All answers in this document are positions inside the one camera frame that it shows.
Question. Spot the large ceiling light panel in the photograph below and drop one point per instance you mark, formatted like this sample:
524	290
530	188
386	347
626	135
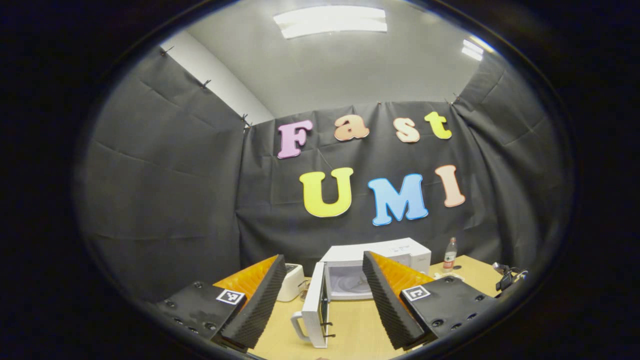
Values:
330	21

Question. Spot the white toaster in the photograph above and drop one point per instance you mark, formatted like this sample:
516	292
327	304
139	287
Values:
291	282

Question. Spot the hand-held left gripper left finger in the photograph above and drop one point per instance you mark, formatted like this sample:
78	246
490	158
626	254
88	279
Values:
260	310

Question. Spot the white microwave oven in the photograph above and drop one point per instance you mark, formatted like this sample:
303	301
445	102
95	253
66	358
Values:
380	248

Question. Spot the clear plastic water bottle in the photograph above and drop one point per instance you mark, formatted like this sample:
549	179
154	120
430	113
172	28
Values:
450	255

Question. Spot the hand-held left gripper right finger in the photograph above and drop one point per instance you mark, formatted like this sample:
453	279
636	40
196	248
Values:
387	305

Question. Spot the small ceiling light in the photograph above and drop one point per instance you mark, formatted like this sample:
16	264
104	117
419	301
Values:
472	50

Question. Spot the white divided plate of beans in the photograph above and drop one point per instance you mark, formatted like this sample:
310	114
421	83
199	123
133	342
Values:
447	275

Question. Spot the black backdrop cloth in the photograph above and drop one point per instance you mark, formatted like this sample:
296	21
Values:
175	200

